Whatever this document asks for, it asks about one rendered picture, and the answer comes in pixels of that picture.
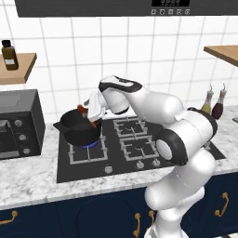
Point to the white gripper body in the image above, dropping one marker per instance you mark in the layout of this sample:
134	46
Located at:
96	108

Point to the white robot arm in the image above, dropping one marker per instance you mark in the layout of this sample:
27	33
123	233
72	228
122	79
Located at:
182	130

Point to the red-brown spatula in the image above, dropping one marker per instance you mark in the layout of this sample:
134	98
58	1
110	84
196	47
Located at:
81	109

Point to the black pot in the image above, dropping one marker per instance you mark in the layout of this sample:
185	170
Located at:
77	131

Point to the black gas hob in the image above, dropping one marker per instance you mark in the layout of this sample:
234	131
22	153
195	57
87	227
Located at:
124	161

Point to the grey hob knob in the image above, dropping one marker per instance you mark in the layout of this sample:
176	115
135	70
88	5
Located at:
140	165
156	162
108	169

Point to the black toaster oven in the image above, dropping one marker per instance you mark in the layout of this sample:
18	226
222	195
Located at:
18	124

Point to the brown glass bottle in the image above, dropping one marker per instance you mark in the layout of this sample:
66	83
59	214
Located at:
10	57

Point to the dark grey range hood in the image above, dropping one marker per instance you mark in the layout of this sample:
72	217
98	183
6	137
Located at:
93	7

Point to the navy cupboard door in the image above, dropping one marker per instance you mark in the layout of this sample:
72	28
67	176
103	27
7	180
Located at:
148	207
31	223
99	214
223	226

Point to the yellow oil bottle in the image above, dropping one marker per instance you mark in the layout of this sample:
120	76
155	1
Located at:
207	103

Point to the dark red vinegar bottle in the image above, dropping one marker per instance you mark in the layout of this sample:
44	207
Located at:
218	107

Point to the wooden wall shelf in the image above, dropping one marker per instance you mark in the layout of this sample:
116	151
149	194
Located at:
15	69
224	52

